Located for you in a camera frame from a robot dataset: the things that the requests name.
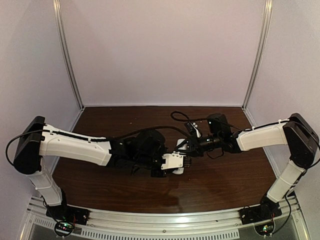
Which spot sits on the right aluminium frame post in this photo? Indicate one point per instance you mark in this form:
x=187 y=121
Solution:
x=263 y=36

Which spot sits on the aluminium front rail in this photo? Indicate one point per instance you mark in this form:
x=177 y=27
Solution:
x=211 y=225

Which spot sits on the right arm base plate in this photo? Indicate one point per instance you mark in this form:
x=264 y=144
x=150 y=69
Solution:
x=259 y=213

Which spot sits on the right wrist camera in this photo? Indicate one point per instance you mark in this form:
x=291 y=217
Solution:
x=192 y=129

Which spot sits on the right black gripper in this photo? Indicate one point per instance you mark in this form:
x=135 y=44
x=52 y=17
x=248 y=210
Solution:
x=193 y=146

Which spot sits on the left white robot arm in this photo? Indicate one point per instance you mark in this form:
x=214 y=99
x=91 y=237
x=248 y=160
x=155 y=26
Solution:
x=142 y=149

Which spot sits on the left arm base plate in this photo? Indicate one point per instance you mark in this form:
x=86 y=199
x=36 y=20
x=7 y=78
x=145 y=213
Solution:
x=71 y=214

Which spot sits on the left aluminium frame post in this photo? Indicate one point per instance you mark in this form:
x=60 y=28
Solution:
x=66 y=53

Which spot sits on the white remote control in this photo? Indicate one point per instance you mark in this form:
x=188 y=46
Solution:
x=183 y=145

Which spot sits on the aluminium frame post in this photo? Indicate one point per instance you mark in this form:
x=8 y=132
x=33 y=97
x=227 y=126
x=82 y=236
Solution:
x=66 y=53
x=263 y=36

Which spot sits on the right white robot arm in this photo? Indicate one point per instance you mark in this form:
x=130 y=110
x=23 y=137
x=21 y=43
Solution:
x=294 y=132

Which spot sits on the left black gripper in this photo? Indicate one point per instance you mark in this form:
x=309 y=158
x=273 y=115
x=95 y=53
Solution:
x=158 y=172

